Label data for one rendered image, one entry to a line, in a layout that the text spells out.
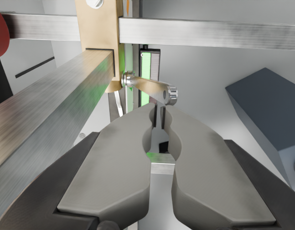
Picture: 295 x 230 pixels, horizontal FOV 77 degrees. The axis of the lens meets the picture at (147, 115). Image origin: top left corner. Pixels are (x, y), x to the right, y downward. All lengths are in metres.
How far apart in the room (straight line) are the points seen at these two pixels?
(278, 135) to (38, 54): 0.84
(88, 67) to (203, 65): 1.04
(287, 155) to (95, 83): 0.76
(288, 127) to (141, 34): 0.74
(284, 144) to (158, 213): 1.58
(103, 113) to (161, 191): 1.37
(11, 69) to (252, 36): 0.41
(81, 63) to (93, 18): 0.08
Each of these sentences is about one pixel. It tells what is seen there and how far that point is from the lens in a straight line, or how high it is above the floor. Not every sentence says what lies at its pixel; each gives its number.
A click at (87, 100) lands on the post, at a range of 0.17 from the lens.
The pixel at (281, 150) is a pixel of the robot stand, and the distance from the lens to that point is 0.82.
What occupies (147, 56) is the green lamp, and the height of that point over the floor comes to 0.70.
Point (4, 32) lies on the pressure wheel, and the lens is 0.30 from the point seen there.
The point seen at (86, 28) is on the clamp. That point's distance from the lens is 0.27.
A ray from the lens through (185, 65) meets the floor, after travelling 1.18.
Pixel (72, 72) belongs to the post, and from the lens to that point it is 0.18.
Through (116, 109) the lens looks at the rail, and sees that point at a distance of 0.49.
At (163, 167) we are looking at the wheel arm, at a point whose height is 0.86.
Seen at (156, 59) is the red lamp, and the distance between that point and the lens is 0.43.
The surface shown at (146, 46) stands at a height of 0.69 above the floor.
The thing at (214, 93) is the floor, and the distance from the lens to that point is 1.28.
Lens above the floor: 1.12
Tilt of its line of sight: 59 degrees down
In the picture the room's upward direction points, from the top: 175 degrees counter-clockwise
